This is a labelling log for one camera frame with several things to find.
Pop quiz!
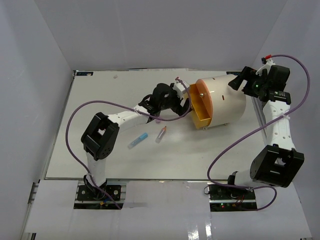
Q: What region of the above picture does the cream round drawer organizer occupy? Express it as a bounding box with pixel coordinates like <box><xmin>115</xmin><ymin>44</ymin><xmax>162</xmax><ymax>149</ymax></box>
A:
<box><xmin>196</xmin><ymin>74</ymin><xmax>247</xmax><ymax>128</ymax></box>

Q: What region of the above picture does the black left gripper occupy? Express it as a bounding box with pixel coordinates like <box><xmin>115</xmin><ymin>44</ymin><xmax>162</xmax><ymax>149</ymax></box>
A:
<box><xmin>159</xmin><ymin>83</ymin><xmax>192</xmax><ymax>118</ymax></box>

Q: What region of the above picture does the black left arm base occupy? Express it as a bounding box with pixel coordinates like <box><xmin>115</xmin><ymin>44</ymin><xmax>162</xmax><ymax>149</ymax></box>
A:
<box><xmin>75</xmin><ymin>184</ymin><xmax>122</xmax><ymax>202</ymax></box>

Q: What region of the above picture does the orange tip clear highlighter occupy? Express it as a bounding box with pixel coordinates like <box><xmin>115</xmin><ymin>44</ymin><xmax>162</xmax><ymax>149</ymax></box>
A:
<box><xmin>155</xmin><ymin>126</ymin><xmax>167</xmax><ymax>144</ymax></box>

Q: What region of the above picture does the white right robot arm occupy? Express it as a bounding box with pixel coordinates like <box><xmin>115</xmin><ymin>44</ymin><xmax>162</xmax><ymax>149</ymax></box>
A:
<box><xmin>225</xmin><ymin>55</ymin><xmax>305</xmax><ymax>200</ymax></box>

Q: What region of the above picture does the yellow drawer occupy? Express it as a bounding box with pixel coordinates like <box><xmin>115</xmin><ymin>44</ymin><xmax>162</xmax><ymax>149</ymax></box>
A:
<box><xmin>189</xmin><ymin>83</ymin><xmax>213</xmax><ymax>129</ymax></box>

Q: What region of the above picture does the blue cap clear highlighter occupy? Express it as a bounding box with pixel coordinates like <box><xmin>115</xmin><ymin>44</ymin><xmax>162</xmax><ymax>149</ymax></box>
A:
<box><xmin>127</xmin><ymin>132</ymin><xmax>148</xmax><ymax>149</ymax></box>

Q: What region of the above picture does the aluminium rail right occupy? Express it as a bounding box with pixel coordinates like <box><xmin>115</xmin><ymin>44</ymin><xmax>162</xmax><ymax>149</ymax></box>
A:
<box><xmin>248</xmin><ymin>96</ymin><xmax>267</xmax><ymax>142</ymax></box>

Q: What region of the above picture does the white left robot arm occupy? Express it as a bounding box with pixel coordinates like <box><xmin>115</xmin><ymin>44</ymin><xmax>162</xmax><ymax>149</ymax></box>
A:
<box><xmin>81</xmin><ymin>80</ymin><xmax>191</xmax><ymax>200</ymax></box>

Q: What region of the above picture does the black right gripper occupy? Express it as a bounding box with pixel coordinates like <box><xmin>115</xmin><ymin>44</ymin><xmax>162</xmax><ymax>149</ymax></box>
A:
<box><xmin>227</xmin><ymin>66</ymin><xmax>269</xmax><ymax>98</ymax></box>

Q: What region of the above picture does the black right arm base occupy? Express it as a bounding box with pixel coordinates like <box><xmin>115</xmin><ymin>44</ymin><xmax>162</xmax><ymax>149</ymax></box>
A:
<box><xmin>203</xmin><ymin>184</ymin><xmax>258</xmax><ymax>212</ymax></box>

